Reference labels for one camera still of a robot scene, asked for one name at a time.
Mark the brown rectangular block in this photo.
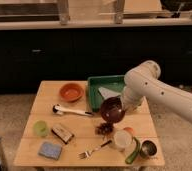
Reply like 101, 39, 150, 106
51, 124, 74, 144

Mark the green plastic tray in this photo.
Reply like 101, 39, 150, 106
88, 75, 125, 112

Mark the grey cloth in tray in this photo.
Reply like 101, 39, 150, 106
98, 87, 111, 99

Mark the orange bowl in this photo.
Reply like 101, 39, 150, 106
59, 83, 84, 102

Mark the wooden table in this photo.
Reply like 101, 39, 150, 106
14, 81, 165, 168

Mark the blue sponge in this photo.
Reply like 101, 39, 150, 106
38, 142, 62, 160

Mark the small steel cup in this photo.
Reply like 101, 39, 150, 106
140, 140, 157, 158

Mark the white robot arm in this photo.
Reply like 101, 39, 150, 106
120, 60, 192, 123

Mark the white mug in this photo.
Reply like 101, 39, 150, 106
112, 130, 133, 151

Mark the small green cup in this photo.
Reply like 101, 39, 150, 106
33, 121, 49, 137

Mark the silver fork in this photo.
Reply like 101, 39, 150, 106
78, 140, 112, 159

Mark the white handled dish brush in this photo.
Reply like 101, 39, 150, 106
52, 104, 93, 116

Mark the brown pine cone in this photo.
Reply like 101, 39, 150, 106
95, 123, 114, 135

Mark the orange toy piece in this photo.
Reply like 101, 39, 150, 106
124, 127, 134, 134

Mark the dark red bowl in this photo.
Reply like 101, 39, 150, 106
99, 97, 125, 123

